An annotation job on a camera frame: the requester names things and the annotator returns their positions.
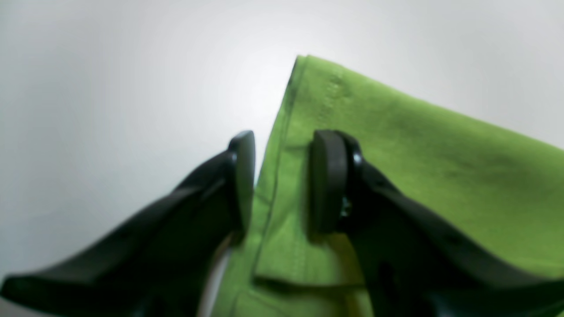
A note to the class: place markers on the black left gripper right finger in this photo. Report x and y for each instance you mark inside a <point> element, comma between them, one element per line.
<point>414,263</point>

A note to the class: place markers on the green T-shirt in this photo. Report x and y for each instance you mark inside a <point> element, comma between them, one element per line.
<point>503,189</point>

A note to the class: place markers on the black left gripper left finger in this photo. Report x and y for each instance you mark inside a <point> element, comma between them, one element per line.
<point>157,262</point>

